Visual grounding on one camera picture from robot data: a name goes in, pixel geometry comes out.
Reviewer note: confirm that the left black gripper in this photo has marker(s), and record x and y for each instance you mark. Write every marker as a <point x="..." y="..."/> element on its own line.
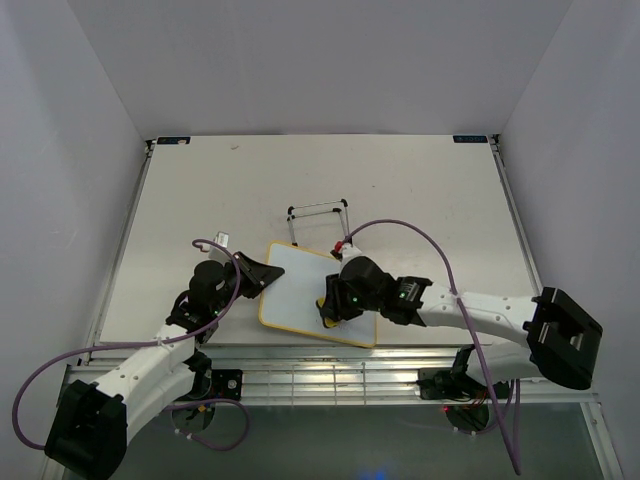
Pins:
<point x="258" y="275"/>

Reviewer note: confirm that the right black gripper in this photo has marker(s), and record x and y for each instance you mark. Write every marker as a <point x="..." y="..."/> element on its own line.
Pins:
<point x="334" y="306"/>

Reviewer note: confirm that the yellow framed small whiteboard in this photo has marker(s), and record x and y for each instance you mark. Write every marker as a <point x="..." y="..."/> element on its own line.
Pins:
<point x="289" y="304"/>

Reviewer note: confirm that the yellow bone-shaped eraser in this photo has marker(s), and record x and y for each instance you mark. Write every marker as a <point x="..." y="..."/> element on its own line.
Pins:
<point x="327" y="313"/>

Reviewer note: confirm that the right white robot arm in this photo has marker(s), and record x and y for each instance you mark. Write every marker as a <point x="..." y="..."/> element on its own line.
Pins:
<point x="549" y="335"/>

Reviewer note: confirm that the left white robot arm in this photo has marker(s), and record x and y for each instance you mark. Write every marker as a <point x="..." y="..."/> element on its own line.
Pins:
<point x="95" y="422"/>

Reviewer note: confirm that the left blue corner sticker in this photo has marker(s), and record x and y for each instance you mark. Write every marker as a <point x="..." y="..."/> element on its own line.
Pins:
<point x="173" y="140"/>

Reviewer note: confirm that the blue corner sticker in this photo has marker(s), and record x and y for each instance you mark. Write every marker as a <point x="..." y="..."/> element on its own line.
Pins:
<point x="173" y="140"/>
<point x="470" y="139"/>

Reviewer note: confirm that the right blue corner sticker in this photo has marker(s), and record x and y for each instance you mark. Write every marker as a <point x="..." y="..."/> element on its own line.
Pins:
<point x="470" y="139"/>

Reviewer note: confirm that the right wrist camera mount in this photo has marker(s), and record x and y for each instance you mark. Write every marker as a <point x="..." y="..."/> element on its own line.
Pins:
<point x="344" y="251"/>

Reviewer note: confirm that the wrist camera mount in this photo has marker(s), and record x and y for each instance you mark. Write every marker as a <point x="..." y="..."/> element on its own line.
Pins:
<point x="344" y="251"/>
<point x="218" y="251"/>

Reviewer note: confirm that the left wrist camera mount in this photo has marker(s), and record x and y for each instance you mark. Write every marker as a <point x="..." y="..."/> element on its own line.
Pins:
<point x="218" y="251"/>

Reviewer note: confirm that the black wire whiteboard stand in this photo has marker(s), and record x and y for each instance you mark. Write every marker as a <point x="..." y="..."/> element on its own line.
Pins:
<point x="319" y="214"/>

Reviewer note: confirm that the aluminium rail frame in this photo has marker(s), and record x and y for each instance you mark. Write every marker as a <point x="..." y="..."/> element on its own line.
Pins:
<point x="343" y="375"/>

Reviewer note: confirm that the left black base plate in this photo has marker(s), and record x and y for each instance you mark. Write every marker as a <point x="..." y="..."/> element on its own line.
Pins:
<point x="223" y="383"/>

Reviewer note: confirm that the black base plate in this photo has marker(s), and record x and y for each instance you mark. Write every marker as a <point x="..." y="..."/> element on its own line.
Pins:
<point x="223" y="383"/>
<point x="445" y="385"/>

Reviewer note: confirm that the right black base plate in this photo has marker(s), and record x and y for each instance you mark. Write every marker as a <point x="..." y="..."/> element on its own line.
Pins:
<point x="445" y="385"/>

